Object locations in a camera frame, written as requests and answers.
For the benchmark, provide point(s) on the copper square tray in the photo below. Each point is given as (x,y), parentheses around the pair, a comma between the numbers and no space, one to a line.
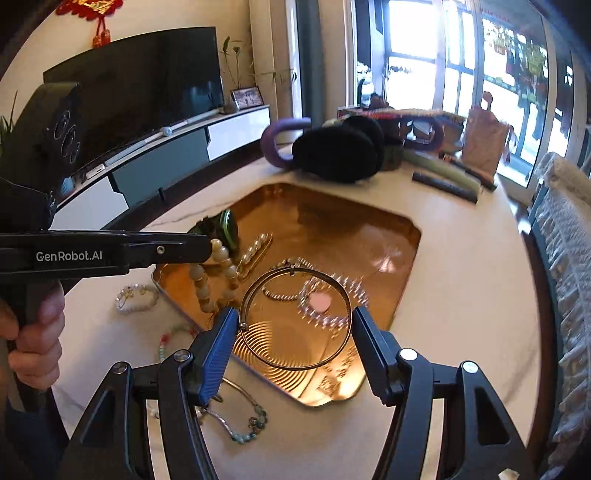
(323,221)

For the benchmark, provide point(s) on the small photo frame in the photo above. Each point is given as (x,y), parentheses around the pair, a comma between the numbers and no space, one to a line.
(247,98)

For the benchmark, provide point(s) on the silver bangle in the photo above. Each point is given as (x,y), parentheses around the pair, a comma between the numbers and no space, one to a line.
(292,270)

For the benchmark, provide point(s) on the sofa with quilted cover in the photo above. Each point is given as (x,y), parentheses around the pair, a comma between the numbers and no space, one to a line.
(568,258)

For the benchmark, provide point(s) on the dark green wrist watch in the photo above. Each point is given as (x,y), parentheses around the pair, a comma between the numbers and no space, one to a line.
(226,226)

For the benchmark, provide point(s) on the pearl hair clip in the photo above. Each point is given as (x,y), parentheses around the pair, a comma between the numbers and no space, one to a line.
(253,254)

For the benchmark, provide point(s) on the bamboo plant in vase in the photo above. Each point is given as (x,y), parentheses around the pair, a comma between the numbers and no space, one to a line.
(235,60)

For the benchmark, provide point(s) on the hanging potted plant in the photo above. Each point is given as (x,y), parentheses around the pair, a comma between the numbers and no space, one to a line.
(535,60)
(503,39)

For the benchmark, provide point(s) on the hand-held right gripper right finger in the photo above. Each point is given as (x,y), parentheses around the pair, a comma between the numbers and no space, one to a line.
(369,350)

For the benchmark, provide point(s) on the red knot wall decoration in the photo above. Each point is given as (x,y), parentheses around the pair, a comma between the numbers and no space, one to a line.
(92,9)

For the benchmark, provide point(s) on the teal curtain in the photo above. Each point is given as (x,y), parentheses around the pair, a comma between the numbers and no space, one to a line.
(309,60)

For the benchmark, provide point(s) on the black flat television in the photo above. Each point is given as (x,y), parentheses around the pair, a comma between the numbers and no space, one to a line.
(138,87)

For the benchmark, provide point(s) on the round dark container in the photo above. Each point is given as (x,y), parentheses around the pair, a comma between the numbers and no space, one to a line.
(450,136)

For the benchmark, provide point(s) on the person's left hand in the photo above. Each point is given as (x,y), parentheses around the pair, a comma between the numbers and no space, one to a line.
(41,341)

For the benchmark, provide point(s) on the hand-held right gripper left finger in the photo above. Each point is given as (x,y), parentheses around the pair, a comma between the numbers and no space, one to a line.
(217,353)

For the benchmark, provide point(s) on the white and teal television cabinet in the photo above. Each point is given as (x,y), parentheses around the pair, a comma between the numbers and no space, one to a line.
(157,166)

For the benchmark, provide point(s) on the dark slim stick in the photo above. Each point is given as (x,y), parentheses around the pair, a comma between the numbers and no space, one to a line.
(475,177)

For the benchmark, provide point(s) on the black bag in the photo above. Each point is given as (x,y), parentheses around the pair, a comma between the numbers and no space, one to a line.
(341,147)

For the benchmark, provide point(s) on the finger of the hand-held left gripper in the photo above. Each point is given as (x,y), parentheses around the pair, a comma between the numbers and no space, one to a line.
(171,249)

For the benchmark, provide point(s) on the white long stick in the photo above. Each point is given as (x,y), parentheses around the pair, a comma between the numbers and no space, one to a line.
(167,130)

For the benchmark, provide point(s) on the white standing air conditioner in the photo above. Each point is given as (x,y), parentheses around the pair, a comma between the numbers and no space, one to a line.
(282,55)

